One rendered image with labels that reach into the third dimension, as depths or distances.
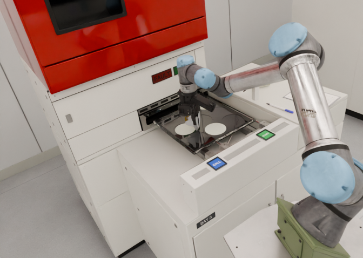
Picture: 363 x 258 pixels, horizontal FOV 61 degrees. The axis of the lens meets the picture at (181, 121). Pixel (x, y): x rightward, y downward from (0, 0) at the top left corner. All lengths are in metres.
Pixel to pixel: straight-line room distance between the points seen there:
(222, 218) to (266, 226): 0.22
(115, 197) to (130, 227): 0.28
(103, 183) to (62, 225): 0.90
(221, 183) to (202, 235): 0.23
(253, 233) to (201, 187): 0.23
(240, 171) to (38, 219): 1.84
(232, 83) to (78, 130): 0.73
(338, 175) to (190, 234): 0.63
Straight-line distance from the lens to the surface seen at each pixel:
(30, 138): 3.14
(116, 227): 1.93
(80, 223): 2.49
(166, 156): 1.48
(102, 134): 1.55
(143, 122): 1.61
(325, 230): 0.97
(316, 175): 0.82
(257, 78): 1.20
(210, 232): 1.31
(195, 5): 1.56
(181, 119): 1.57
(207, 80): 1.21
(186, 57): 1.31
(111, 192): 1.76
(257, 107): 1.52
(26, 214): 2.79
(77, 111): 1.46
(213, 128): 1.47
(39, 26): 1.28
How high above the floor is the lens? 1.73
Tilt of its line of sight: 32 degrees down
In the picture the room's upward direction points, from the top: 9 degrees counter-clockwise
